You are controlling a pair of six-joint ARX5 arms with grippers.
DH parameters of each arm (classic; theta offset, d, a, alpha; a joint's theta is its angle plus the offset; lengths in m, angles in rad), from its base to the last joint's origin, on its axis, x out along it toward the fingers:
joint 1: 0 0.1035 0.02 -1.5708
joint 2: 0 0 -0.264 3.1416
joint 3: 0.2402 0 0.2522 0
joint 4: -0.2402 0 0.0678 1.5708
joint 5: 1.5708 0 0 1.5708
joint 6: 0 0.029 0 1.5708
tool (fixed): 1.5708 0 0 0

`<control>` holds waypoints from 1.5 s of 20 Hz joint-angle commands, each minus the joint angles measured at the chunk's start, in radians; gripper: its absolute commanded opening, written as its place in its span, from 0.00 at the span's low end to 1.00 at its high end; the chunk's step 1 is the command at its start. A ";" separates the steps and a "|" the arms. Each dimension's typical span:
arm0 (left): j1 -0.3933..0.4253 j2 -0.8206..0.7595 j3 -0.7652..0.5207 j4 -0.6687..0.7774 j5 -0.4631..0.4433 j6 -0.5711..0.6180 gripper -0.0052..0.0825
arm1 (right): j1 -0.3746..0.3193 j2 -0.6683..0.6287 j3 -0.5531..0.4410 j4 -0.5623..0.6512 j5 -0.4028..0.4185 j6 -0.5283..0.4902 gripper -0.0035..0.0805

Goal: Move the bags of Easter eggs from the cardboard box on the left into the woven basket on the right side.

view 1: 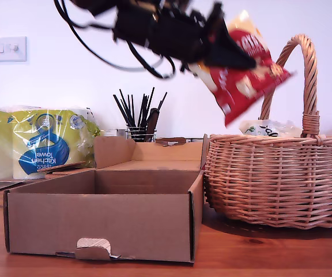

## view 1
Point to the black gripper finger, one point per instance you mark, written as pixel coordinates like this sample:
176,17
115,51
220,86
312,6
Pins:
223,52

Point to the red Maltesers bunnies bag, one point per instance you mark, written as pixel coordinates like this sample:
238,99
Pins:
241,86

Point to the white Galaxy truffle egg bag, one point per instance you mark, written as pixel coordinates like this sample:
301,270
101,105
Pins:
269,129

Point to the brown cardboard box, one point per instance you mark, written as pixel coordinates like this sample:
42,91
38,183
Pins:
97,222

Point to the kitchen towel roll pack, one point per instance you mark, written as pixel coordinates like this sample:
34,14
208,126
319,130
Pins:
24,141

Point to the white wall switch plate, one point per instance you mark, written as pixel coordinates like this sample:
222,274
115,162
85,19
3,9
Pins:
6,49

